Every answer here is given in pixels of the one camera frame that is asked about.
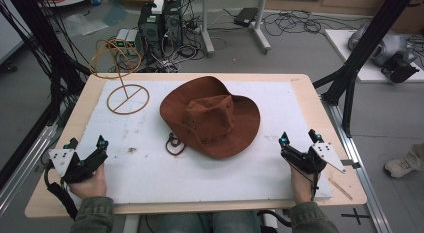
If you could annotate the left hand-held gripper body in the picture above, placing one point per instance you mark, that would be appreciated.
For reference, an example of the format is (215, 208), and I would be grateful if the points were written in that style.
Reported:
(66, 166)

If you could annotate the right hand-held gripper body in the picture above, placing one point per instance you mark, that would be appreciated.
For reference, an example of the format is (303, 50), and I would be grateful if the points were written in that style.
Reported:
(310, 161)

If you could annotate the brown cowboy hat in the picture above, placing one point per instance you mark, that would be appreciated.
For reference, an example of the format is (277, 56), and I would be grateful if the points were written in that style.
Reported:
(213, 119)

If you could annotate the person's right hand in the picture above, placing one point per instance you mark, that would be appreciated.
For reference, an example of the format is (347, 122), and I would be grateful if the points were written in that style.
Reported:
(302, 188)

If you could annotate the person's left hand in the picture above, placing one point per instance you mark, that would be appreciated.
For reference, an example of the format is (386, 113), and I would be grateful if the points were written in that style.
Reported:
(90, 188)

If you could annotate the thin wooden strip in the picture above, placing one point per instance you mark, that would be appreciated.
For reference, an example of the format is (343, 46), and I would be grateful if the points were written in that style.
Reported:
(340, 189)

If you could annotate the white foam mat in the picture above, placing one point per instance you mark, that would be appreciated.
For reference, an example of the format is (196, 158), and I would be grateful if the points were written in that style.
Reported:
(143, 173)

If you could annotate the white table leg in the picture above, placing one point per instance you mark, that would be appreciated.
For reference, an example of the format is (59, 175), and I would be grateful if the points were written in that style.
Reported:
(131, 223)

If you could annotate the white floor board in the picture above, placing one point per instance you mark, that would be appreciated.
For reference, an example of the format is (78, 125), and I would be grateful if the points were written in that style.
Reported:
(340, 43)

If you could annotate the black device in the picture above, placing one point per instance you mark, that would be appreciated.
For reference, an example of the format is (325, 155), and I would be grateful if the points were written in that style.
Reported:
(398, 69)

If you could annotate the grey electronic device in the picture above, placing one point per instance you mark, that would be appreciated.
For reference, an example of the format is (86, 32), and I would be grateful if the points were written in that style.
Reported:
(127, 38)

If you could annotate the person's legs in jeans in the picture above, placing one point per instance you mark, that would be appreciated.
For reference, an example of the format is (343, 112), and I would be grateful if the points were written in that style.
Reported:
(206, 223)

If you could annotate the grey rounded shell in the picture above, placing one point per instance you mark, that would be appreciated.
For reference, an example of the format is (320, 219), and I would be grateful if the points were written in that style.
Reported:
(383, 46)

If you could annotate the white desk leg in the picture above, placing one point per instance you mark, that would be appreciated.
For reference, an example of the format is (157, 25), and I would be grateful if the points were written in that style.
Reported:
(260, 29)
(207, 29)

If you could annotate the clear plastic sheet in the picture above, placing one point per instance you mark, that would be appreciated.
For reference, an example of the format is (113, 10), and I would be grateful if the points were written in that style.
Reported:
(85, 24)

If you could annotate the black computer tower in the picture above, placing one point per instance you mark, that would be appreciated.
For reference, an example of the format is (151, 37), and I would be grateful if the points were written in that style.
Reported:
(150, 33)
(173, 23)

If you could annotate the white panel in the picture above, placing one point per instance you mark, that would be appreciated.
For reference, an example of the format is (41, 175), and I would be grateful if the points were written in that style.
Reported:
(8, 33)

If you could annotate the black flat box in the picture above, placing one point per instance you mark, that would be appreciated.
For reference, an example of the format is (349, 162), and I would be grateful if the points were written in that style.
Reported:
(246, 16)

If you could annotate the white box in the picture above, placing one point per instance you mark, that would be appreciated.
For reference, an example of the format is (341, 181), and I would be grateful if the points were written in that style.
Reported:
(158, 7)

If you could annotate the metal bracket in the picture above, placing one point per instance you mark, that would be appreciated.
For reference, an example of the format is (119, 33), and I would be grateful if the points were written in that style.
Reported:
(350, 163)

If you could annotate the aluminium rail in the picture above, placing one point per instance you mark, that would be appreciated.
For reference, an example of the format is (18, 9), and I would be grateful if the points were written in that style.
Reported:
(360, 173)
(23, 166)

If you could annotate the black metal frame stand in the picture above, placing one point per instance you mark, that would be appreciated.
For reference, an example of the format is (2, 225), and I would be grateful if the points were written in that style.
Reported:
(43, 36)
(363, 49)

